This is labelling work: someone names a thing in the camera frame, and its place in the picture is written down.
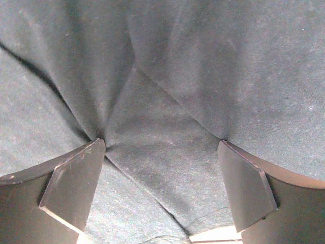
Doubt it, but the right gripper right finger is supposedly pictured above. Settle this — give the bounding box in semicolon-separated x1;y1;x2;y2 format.
217;140;324;243

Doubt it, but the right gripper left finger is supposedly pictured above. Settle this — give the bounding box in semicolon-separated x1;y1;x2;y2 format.
1;139;105;243

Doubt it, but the black t shirt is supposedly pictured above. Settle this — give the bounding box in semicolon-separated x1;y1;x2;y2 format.
1;1;324;243

